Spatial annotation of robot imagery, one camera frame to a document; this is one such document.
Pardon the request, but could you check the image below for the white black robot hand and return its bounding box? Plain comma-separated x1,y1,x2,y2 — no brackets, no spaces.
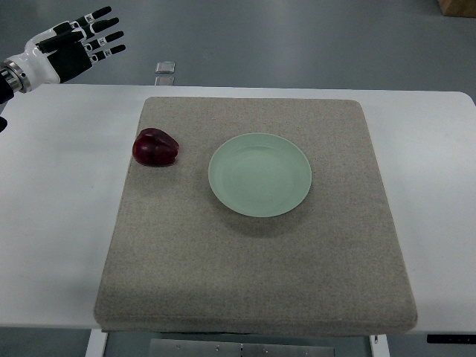
12,6,126,89

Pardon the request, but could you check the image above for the dark red apple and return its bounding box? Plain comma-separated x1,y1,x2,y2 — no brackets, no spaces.
132,128,179,167

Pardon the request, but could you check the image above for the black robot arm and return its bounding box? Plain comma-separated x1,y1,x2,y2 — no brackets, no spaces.
1,59,31,105

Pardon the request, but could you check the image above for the lower floor metal plate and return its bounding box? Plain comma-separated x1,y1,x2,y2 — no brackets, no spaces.
154,76,175,86

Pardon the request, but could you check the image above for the floor metal plate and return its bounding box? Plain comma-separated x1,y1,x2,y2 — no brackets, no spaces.
155,61,176,74
154,76,175,86

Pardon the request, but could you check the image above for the upper floor metal plate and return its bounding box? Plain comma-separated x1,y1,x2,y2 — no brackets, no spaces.
155,61,176,74

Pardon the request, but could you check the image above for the pale green plate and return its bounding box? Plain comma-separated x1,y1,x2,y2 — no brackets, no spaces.
208,133,312,218

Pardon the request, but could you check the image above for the beige fabric mat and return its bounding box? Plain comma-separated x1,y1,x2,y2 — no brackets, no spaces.
94,97,417,337

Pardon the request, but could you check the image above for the black table control panel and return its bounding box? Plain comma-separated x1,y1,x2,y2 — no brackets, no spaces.
426,334,476,345

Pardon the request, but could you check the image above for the white table leg frame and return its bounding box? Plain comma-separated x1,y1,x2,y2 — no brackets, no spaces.
85,329,109,357

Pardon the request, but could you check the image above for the grey metal base plate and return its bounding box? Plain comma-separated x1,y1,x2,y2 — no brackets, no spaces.
148,338,335,357

